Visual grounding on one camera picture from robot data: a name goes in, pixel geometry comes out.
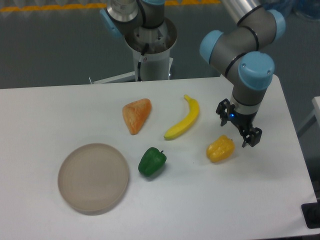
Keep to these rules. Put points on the green bell pepper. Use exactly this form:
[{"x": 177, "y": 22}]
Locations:
[{"x": 152, "y": 161}]

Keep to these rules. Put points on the yellow bell pepper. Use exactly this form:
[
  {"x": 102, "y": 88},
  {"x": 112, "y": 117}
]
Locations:
[{"x": 220, "y": 149}]

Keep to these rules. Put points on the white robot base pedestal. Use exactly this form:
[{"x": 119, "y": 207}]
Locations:
[{"x": 150, "y": 53}]

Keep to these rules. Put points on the beige round plate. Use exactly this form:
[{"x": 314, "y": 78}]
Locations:
[{"x": 93, "y": 178}]

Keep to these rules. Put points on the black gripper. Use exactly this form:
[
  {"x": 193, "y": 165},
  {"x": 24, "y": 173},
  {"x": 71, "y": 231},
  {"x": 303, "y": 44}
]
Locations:
[{"x": 242, "y": 116}]

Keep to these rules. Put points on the orange triangular bread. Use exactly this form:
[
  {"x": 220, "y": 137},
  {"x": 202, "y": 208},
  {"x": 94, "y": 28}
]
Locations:
[{"x": 135, "y": 114}]

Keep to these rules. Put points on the yellow banana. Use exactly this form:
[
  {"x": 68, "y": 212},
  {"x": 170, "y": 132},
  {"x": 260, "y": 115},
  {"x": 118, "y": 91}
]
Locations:
[{"x": 187, "y": 122}]

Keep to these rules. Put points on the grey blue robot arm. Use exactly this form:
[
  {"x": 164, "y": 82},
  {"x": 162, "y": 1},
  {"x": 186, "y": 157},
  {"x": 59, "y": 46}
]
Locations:
[{"x": 236, "y": 56}]

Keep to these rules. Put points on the white furniture at right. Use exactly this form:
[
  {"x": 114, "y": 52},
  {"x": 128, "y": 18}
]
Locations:
[{"x": 312, "y": 118}]

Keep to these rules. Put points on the black device at table edge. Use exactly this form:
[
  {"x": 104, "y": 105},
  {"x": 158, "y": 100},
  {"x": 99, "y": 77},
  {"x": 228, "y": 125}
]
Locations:
[{"x": 311, "y": 214}]

